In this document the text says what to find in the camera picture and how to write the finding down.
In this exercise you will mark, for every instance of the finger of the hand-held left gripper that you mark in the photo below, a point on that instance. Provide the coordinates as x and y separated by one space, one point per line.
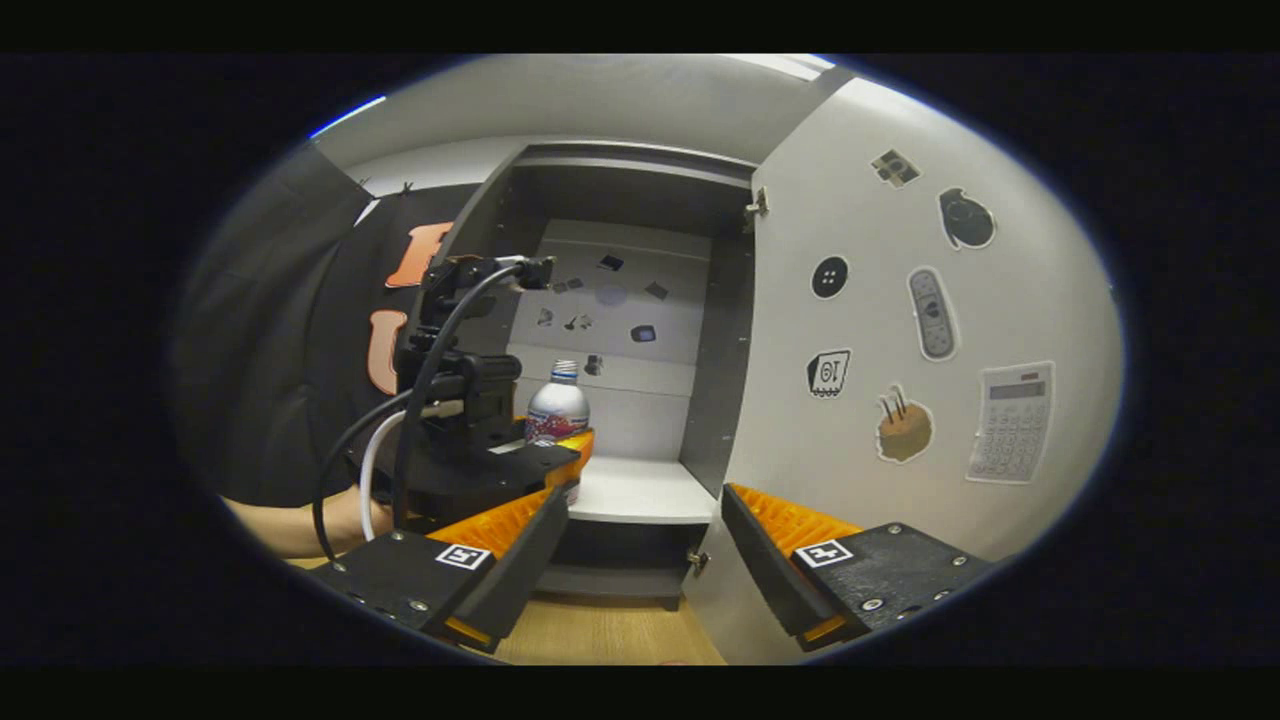
530 465

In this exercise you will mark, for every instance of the grey cabinet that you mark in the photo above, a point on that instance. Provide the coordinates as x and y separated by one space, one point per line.
720 350

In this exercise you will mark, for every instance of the white cabinet shelf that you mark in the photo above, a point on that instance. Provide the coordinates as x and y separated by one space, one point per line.
640 490

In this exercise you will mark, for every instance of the metal door hinge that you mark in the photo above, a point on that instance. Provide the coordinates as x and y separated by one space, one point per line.
756 205
697 561

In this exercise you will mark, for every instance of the silver bottle with pink label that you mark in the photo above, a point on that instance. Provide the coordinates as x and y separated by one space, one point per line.
557 410

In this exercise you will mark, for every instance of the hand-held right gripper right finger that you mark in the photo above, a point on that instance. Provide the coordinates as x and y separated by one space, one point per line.
765 570

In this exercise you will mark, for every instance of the ceiling light strip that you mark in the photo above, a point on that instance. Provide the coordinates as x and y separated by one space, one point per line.
345 116

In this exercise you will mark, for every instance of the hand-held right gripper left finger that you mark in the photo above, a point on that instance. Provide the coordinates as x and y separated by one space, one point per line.
520 580

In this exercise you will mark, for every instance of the ceiling light panel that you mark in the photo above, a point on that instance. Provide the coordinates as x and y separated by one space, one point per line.
790 66

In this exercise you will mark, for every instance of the white cabinet door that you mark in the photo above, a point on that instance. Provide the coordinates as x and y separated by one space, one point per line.
800 470

